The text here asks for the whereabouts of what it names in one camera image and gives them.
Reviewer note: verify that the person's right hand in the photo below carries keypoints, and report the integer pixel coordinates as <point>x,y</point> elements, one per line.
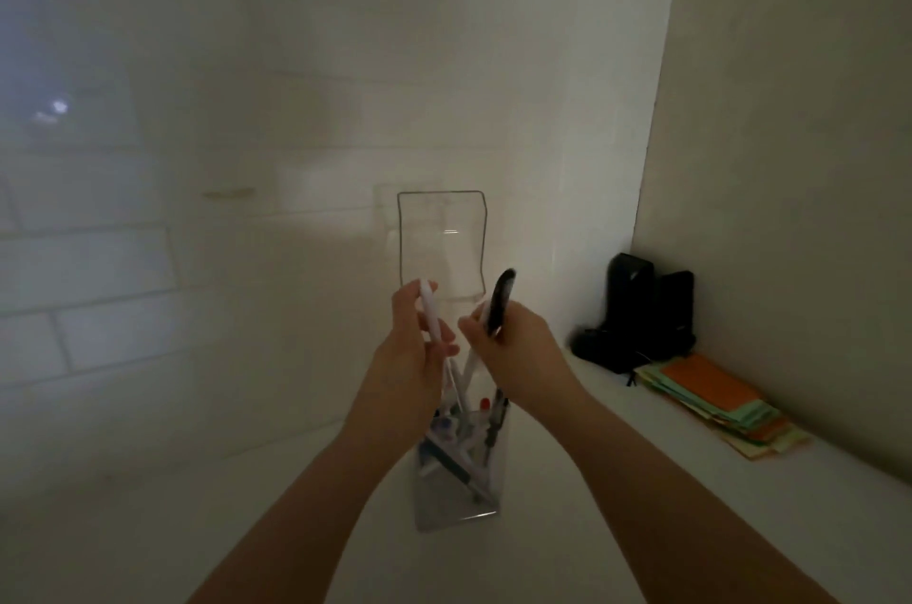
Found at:
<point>531,368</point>

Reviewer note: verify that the person's left hand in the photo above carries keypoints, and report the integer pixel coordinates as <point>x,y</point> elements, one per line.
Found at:
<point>402,383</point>

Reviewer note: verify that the slim white pen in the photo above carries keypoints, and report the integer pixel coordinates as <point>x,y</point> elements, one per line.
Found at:
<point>429,308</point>

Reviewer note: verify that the black marker pen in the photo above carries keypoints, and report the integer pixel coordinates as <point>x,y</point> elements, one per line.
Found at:
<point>503,290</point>

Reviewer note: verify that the bunch of assorted pens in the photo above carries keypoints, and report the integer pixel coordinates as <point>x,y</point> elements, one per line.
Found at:
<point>456,447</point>

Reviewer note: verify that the clear plastic hinged box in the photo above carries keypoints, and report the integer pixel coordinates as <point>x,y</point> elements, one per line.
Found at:
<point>442,233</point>

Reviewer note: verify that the person's left forearm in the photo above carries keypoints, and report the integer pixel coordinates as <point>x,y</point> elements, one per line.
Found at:
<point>299,532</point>

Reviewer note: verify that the person's right forearm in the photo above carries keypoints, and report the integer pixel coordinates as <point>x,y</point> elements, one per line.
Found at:
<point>677,518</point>

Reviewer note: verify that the black desktop device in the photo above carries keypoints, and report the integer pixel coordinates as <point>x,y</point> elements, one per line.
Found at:
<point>634,311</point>

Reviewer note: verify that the stack of coloured paper sheets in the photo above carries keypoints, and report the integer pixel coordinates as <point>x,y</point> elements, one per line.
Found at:
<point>712,390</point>

